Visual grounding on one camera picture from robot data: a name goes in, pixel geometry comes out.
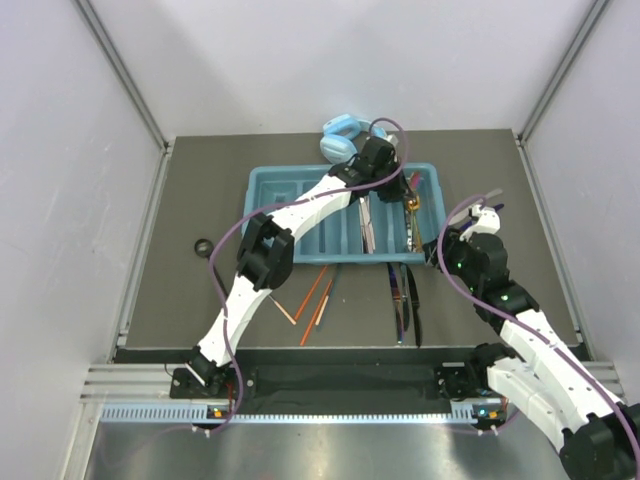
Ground black knife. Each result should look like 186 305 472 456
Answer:
406 267 423 348

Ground gold spoon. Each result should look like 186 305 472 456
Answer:
404 195 423 253

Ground pink knife in tray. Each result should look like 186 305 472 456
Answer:
359 196 375 254

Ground slotted cable duct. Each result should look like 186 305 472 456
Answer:
99 402 506 426

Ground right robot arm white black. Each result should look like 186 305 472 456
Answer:
432 195 639 479

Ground black spoon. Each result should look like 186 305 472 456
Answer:
194 238 215 259

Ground orange chopstick lower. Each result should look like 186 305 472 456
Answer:
299 280 334 347

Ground silver grey knife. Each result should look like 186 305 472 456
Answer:
399 263 411 332

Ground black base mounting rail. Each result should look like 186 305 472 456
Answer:
115 346 490 416

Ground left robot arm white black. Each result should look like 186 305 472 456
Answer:
185 135 404 397

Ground orange chopstick long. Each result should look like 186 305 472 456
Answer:
293 265 328 322

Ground iridescent knife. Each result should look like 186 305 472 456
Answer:
386 263 404 344

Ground light blue headphones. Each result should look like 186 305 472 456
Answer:
319 114 387 165

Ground blue plastic cutlery tray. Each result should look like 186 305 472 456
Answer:
244 163 446 265

